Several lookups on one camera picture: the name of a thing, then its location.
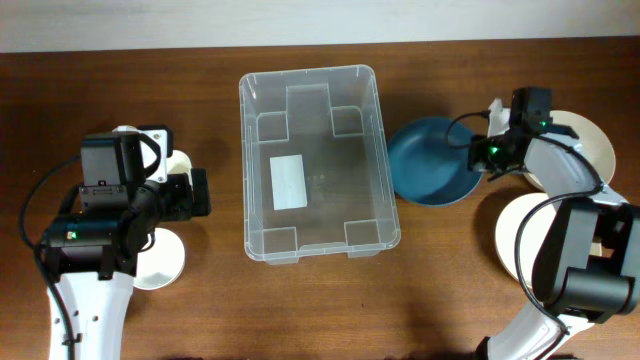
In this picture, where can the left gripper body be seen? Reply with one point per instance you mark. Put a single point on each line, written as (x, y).
(175, 200)

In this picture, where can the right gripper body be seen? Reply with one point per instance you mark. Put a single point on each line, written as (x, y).
(488, 155)

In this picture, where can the cream plastic cup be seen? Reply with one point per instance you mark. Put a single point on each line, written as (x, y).
(178, 163)

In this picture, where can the dark blue plate bowl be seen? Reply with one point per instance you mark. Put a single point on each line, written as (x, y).
(424, 169)

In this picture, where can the beige large bowl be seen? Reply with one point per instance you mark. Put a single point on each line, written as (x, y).
(597, 148)

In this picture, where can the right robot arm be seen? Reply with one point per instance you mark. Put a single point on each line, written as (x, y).
(587, 267)

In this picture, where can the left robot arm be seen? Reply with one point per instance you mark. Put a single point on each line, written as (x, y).
(88, 256)

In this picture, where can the white small bowl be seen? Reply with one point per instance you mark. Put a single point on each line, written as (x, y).
(162, 263)

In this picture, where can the clear plastic storage bin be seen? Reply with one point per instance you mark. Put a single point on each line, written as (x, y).
(332, 117)

